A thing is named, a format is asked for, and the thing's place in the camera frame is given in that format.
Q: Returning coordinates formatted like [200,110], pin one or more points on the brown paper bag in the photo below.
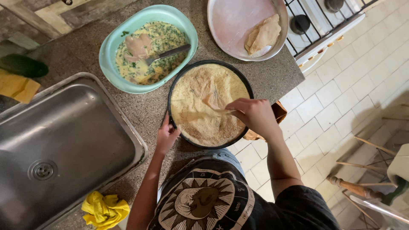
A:
[279,113]

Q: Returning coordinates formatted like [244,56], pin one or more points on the wooden plank panel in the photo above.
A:
[60,16]

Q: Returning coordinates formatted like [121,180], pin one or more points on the crumb-coated meat cutlet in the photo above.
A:
[213,103]

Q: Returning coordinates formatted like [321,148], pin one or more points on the egg and herb mixture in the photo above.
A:
[163,35]

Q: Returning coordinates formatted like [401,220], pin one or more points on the grey-green sponge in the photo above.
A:
[24,41]

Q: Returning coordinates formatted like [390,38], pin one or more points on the dark green cucumber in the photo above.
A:
[24,65]

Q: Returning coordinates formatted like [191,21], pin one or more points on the black printed t-shirt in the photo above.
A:
[223,204]

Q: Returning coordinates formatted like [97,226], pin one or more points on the white cloth on chair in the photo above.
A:
[399,166]

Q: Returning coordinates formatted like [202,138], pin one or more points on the black round pan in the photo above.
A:
[179,80]

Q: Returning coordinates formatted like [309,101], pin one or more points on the flat yellow sponge cloth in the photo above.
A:
[17,87]

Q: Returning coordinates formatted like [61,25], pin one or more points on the breadcrumbs heap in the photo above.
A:
[198,124]

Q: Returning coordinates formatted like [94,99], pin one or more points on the wooden chair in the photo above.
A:
[361,188]

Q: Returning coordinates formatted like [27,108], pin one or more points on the metal fork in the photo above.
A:
[169,53]

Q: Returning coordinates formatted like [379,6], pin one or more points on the white gas stove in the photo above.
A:
[322,35]

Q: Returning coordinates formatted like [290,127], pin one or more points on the person's left hand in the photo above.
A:
[166,137]

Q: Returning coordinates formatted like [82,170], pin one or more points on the teal oval plastic bowl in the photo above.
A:
[110,48]

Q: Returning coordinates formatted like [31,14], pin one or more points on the raw chicken cutlet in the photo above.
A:
[137,47]

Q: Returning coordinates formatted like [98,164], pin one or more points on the person's right hand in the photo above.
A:
[257,116]

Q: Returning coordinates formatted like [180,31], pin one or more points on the crumpled yellow cloth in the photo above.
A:
[104,210]

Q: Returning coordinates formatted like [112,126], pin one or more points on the black stove burner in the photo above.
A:
[334,3]
[299,24]

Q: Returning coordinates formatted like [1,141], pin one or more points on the stainless steel sink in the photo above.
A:
[64,140]

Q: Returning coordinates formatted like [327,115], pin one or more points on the breaded cutlets pile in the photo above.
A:
[263,33]

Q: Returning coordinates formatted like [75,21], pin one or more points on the pink round tray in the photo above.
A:
[233,22]

